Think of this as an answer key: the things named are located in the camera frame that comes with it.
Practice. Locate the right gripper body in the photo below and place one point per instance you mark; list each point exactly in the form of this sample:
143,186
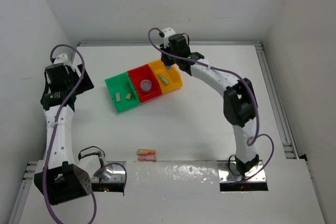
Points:
170,61

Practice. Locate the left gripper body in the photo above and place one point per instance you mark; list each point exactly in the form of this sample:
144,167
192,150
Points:
73,79

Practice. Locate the long grey eraser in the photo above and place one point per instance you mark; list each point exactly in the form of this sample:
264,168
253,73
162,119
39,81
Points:
117,97

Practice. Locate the green highlighter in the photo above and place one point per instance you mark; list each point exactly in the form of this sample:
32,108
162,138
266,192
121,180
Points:
164,79

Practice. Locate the clear jar of clips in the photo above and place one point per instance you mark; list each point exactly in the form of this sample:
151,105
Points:
146,86

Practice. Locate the orange highlighter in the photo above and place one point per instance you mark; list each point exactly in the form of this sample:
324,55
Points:
146,152

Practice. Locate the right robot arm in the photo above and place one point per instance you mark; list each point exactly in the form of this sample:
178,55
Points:
238,107

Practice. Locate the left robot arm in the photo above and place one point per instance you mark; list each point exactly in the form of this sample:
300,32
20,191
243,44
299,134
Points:
67,178

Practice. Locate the yellow plastic bin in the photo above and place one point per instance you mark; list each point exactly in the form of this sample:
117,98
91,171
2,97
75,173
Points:
172,75

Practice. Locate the green plastic bin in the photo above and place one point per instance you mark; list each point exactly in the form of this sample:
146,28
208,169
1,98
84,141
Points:
121,83

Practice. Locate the red plastic bin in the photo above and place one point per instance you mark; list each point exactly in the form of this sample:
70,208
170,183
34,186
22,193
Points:
138,74

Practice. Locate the pink highlighter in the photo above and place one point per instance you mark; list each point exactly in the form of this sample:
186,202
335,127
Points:
147,158

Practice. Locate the white front board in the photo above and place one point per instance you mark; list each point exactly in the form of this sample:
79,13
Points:
189,192

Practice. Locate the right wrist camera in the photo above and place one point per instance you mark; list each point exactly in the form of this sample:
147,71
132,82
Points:
165,34

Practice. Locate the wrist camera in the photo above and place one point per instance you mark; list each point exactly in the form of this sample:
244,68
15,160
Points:
62,59
165,34

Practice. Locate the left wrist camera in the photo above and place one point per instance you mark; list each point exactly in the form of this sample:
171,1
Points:
62,59

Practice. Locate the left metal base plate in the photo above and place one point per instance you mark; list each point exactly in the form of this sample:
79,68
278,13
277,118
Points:
112,172

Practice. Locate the metal base plate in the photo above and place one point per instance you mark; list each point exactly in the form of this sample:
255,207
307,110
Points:
112,172
228,173

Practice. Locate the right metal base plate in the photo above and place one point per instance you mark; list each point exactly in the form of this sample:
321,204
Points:
228,173

